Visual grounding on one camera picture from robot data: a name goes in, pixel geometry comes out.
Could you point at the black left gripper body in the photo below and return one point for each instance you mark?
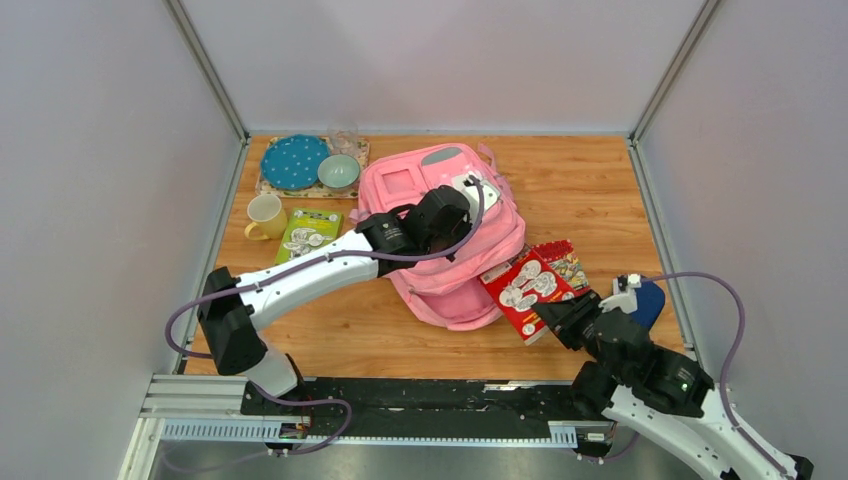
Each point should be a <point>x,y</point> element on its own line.
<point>445,243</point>

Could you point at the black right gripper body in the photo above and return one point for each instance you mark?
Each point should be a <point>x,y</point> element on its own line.
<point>587,339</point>

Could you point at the red comic book white bubbles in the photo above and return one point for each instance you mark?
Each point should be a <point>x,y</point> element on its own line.
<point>517,284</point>

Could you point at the green comic book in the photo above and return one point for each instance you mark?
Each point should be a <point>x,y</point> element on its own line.
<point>308,230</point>

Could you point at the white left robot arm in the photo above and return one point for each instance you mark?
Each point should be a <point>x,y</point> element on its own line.
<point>233,311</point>

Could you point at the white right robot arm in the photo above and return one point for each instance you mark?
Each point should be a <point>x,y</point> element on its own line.
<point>660,394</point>

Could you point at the blue zip pencil case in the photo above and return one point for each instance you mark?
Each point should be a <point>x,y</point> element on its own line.
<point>651,300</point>

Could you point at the red colourful treehouse book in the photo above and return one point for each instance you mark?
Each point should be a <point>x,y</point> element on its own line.
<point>562,258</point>

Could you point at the light green bowl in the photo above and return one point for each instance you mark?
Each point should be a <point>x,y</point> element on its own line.
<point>339,172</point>

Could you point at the floral tray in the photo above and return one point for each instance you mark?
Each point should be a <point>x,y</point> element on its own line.
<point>315,191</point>

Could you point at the clear drinking glass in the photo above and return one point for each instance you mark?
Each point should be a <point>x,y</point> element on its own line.
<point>344,137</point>

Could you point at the blue dotted plate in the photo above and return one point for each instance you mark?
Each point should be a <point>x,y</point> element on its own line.
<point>291,163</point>

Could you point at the yellow mug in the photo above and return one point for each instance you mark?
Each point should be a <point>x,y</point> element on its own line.
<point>268,220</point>

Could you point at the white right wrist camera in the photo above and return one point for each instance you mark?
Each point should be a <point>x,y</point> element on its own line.
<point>624,294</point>

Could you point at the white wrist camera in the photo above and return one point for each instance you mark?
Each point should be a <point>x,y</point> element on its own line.
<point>480,193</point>
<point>624,294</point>

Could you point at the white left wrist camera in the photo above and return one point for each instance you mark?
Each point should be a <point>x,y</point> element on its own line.
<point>480,193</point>

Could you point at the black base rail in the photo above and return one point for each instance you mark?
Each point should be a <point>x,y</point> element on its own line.
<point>439,411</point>

